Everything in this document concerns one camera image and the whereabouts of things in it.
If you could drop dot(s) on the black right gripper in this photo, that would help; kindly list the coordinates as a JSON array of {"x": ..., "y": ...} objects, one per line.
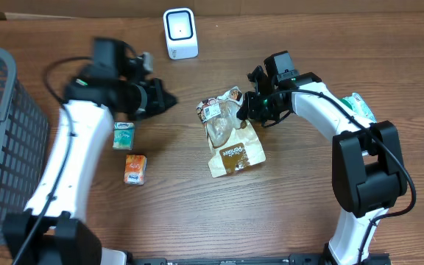
[{"x": 250, "y": 110}]

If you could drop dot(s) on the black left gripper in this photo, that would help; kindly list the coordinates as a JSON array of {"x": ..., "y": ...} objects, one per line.
[{"x": 162, "y": 101}]

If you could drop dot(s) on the brown white snack pouch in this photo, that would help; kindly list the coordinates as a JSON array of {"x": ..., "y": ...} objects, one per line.
[{"x": 233, "y": 142}]

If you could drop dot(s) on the green Kleenex tissue pack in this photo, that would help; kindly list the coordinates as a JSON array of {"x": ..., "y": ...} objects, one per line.
[{"x": 123, "y": 135}]

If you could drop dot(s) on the orange tissue pack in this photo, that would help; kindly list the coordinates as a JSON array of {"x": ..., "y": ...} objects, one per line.
[{"x": 135, "y": 168}]

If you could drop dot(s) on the teal packet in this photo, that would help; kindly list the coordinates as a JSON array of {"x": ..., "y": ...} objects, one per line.
[{"x": 360, "y": 107}]

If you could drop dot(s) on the green lid jar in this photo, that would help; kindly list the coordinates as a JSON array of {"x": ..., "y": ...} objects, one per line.
[{"x": 348, "y": 103}]

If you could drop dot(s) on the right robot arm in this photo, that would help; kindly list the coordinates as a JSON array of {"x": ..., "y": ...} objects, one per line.
[{"x": 368, "y": 175}]

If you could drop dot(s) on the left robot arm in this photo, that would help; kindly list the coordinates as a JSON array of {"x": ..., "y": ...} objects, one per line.
[{"x": 52, "y": 227}]

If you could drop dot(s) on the white barcode scanner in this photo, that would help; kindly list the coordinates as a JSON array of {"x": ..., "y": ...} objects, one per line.
[{"x": 180, "y": 33}]

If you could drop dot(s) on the grey plastic mesh basket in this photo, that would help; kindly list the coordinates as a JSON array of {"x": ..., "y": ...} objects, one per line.
[{"x": 24, "y": 130}]

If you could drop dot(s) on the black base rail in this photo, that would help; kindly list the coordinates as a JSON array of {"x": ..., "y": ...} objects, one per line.
[{"x": 219, "y": 260}]

